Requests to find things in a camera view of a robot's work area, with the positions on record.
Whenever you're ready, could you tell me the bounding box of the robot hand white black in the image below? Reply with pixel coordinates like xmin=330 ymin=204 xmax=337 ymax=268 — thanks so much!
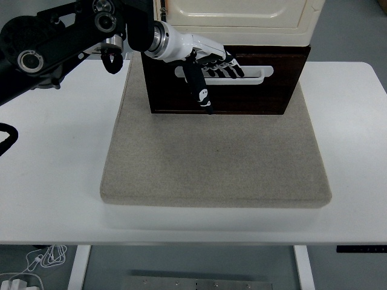
xmin=145 ymin=21 xmax=246 ymax=116

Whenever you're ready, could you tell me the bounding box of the white drawer handle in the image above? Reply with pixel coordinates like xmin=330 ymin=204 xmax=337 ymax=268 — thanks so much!
xmin=174 ymin=65 xmax=275 ymax=86

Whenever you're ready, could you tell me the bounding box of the dark brown wooden drawer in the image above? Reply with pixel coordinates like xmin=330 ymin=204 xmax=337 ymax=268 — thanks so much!
xmin=148 ymin=53 xmax=306 ymax=113

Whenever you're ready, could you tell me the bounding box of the dark brown wooden drawer case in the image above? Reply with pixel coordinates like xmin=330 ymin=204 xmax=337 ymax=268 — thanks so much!
xmin=141 ymin=44 xmax=311 ymax=115

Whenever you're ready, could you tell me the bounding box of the beige fabric mat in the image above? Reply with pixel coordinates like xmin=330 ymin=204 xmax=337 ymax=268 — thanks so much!
xmin=99 ymin=50 xmax=333 ymax=209

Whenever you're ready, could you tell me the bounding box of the grey metal plate with screws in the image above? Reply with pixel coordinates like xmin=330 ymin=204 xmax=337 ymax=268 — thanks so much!
xmin=122 ymin=275 xmax=275 ymax=290

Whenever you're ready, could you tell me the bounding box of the white table leg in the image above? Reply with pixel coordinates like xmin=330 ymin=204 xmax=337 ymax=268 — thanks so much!
xmin=293 ymin=245 xmax=316 ymax=290
xmin=67 ymin=244 xmax=91 ymax=290

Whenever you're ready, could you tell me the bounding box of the black table control panel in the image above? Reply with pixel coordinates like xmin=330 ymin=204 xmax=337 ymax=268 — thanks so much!
xmin=336 ymin=245 xmax=387 ymax=254

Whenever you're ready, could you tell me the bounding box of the white power adapter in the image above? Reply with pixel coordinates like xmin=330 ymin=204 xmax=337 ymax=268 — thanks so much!
xmin=0 ymin=272 xmax=43 ymax=290

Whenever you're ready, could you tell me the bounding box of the white coiled cable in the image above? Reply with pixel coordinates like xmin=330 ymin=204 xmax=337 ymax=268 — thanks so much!
xmin=25 ymin=243 xmax=68 ymax=272

